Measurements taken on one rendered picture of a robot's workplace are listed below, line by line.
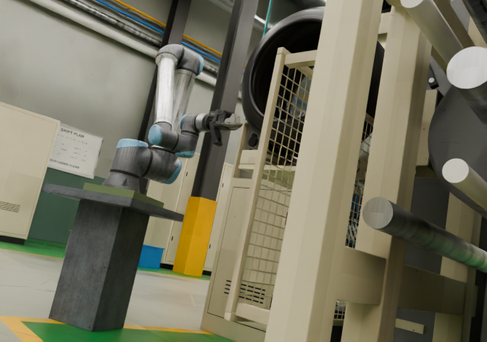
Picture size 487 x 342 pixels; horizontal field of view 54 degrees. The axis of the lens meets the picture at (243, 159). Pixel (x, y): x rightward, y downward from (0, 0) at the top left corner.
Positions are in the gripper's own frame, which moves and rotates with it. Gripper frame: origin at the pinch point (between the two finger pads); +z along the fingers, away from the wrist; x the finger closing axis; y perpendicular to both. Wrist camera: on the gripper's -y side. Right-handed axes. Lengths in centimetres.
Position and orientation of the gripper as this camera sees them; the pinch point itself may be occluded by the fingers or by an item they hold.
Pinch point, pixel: (239, 125)
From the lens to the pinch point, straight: 214.5
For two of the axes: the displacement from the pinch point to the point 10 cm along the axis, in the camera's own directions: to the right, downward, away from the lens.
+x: 6.2, 2.8, 7.3
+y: 2.0, -9.6, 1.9
